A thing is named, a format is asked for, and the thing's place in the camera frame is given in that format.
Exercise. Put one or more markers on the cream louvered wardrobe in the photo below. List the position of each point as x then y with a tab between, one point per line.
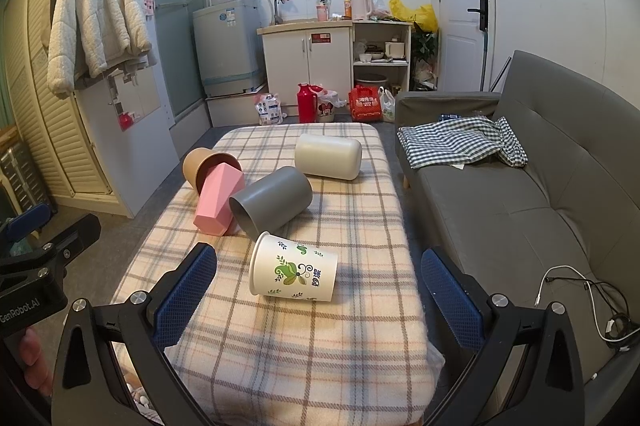
50	131

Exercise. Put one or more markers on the white rice cooker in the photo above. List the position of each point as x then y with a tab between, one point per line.
394	50

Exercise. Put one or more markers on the white electric kettle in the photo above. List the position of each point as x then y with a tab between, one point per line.
361	9

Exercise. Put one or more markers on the green plant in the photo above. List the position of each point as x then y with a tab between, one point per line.
425	44

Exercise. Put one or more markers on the pink faceted cup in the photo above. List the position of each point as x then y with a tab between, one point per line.
218	202

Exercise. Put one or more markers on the brown cup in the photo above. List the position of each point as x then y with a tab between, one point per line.
196	164

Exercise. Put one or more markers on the yellow plastic bag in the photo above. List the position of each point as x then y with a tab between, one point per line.
421	14

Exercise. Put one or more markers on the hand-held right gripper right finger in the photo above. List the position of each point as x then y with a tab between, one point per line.
451	306

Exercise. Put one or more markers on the white cartoon bag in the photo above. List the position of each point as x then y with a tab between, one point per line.
328	109

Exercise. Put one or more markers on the red gift bag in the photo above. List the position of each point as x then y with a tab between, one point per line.
365	106

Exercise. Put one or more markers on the white and blue packet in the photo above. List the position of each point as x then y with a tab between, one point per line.
270	109

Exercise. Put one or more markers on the white floral paper cup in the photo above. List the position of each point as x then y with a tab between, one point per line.
295	268

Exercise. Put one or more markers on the person's left hand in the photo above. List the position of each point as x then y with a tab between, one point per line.
34	358

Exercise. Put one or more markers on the dark suitcase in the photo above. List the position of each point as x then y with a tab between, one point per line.
20	171

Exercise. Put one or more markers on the grey washing machine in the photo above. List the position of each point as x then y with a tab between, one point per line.
225	51

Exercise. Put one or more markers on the white puffer jacket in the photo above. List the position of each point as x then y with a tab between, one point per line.
95	6

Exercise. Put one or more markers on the red thermos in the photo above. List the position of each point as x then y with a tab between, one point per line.
305	105

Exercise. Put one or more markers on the grey cup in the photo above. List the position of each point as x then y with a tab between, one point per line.
275	197

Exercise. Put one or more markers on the pink bottle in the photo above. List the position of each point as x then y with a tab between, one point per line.
322	11

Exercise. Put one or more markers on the cream cup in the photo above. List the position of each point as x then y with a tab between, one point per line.
327	156

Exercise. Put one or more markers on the grey sofa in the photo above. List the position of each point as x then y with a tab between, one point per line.
500	216

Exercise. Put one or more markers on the white plastic bag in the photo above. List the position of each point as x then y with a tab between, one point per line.
388	107

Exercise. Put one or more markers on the white open shelf unit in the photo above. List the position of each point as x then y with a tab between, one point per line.
381	63

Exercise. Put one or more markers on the white sink cabinet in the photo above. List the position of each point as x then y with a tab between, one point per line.
300	66

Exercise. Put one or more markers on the glass sliding door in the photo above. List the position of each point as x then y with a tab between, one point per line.
172	31

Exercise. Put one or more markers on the plaid blanket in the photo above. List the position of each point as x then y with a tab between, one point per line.
325	356

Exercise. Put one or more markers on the green checkered cloth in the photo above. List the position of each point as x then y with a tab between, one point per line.
450	141

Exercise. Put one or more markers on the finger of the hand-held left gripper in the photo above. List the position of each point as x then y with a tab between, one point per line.
75	237
27	223

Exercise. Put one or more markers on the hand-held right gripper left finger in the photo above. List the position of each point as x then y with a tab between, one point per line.
184	301

